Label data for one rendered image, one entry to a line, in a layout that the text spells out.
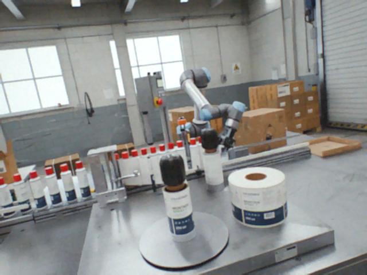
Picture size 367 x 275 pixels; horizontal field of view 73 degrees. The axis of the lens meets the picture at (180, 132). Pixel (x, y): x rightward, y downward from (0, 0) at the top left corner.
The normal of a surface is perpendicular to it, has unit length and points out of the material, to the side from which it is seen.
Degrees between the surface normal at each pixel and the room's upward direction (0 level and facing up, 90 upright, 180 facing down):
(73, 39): 90
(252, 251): 0
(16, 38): 90
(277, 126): 90
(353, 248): 0
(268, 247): 0
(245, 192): 90
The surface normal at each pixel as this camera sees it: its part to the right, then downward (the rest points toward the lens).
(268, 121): 0.36, 0.12
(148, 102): -0.35, 0.22
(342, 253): -0.15, -0.97
